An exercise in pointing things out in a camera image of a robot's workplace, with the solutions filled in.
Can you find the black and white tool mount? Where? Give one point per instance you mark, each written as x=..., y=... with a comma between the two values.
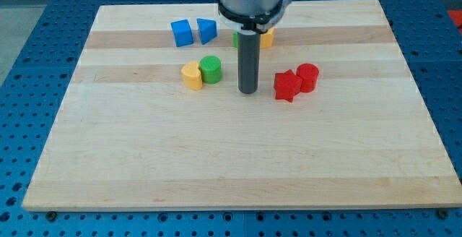
x=254, y=24

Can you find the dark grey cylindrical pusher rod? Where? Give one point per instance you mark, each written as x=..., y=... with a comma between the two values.
x=248, y=52

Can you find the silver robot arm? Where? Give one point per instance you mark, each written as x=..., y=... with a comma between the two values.
x=248, y=8

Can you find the green circle block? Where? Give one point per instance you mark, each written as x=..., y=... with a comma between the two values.
x=210, y=67

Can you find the red circle block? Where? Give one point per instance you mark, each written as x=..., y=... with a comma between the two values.
x=309, y=74

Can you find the yellow heart block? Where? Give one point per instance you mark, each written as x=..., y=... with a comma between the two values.
x=191, y=75

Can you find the yellow block behind rod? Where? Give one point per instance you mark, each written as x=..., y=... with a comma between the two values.
x=267, y=39

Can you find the green block behind rod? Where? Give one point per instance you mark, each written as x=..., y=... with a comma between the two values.
x=235, y=39

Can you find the blue triangle block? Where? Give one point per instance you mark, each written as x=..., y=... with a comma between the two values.
x=207, y=30

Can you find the red star block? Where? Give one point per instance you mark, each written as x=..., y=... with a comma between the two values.
x=287, y=85

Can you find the blue cube block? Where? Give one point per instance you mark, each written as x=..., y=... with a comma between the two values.
x=182, y=33

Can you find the wooden board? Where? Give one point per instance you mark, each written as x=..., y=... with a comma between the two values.
x=130, y=136

